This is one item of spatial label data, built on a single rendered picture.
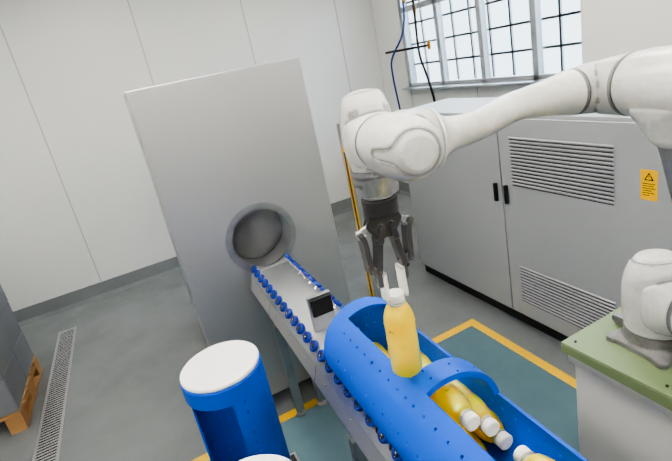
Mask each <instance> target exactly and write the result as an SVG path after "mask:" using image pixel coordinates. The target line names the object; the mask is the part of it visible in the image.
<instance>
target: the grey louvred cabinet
mask: <svg viewBox="0 0 672 461"><path fill-rule="evenodd" d="M496 98H498V97H494V98H447V99H444V100H440V101H436V102H433V103H429V104H425V105H422V106H418V107H414V108H411V109H423V108H433V109H435V110H436V111H437V112H438V113H439V114H440V115H442V116H453V115H459V114H464V113H468V112H471V111H473V110H475V109H477V108H479V107H481V106H483V105H485V104H487V103H489V102H491V101H493V100H494V99H496ZM409 188H410V195H411V201H412V208H413V214H414V221H415V227H416V234H417V240H418V247H419V253H420V260H421V263H423V264H425V267H426V271H427V272H429V273H431V274H433V275H435V276H436V277H438V278H440V279H442V280H444V281H446V282H448V283H450V284H452V285H454V286H456V287H458V288H459V289H461V290H463V291H465V292H467V293H469V294H471V295H473V296H475V297H477V298H479V299H481V300H482V301H484V302H486V303H488V304H490V305H492V306H494V307H496V308H498V309H500V310H502V311H503V312H505V313H507V314H509V315H511V316H513V317H515V318H517V319H519V320H521V321H523V322H525V323H526V324H528V325H530V326H532V327H534V328H536V329H538V330H540V331H542V332H544V333H546V334H548V335H549V336H551V337H553V338H555V339H557V340H559V341H561V342H562V341H563V340H565V339H567V338H568V337H570V336H572V335H574V334H575V333H577V332H579V331H580V330H582V329H584V328H585V327H587V326H589V325H590V324H592V323H594V322H596V321H597V320H599V319H601V318H602V317H604V316H606V315H607V314H609V313H611V312H613V311H614V310H616V309H618V308H619V307H621V281H622V276H623V272H624V269H625V267H626V265H627V263H628V261H629V260H630V259H632V258H633V256H634V255H635V254H636V253H638V252H640V251H643V250H647V249H666V250H670V251H672V201H671V197H670V194H669V190H668V186H667V182H666V178H665V174H664V170H663V166H662V163H661V159H660V155H659V151H658V147H656V146H655V145H653V144H652V143H651V142H650V141H648V139H647V138H646V136H645V135H644V133H643V132H642V131H641V129H640V128H639V127H638V126H637V125H636V123H635V122H634V121H633V120H632V119H631V117H630V116H619V115H608V114H598V113H590V114H579V115H572V116H540V117H531V118H526V119H522V120H519V121H516V122H514V123H512V124H510V125H509V126H507V127H505V128H503V129H501V130H499V131H497V132H496V133H494V134H492V135H490V136H488V137H486V138H484V139H482V140H480V141H478V142H476V143H473V144H471V145H468V146H465V147H463V148H460V149H458V150H455V151H453V152H451V153H450V154H449V155H448V157H447V160H446V162H445V164H444V165H442V166H440V167H438V168H436V169H435V170H434V171H433V172H432V173H431V174H430V175H428V176H426V177H424V178H422V179H419V180H416V181H409Z"/></svg>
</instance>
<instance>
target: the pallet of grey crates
mask: <svg viewBox="0 0 672 461"><path fill-rule="evenodd" d="M7 301H8V299H7V297H6V295H5V293H4V291H3V289H2V286H1V284H0V423H1V422H3V421H5V423H6V425H7V427H8V429H9V431H10V433H11V435H14V434H17V433H19V432H21V431H24V430H26V429H28V428H29V424H30V420H31V416H32V411H33V407H34V403H35V399H36V395H37V391H38V386H39V382H40V378H41V374H42V368H41V365H40V363H39V361H38V359H37V357H36V356H34V354H33V352H32V350H31V348H30V346H29V344H28V342H27V340H26V337H25V335H24V333H23V331H22V330H21V328H20V326H19V324H18V322H17V320H16V317H15V315H14V313H13V311H12V309H11V307H10V305H9V303H8V302H7Z"/></svg>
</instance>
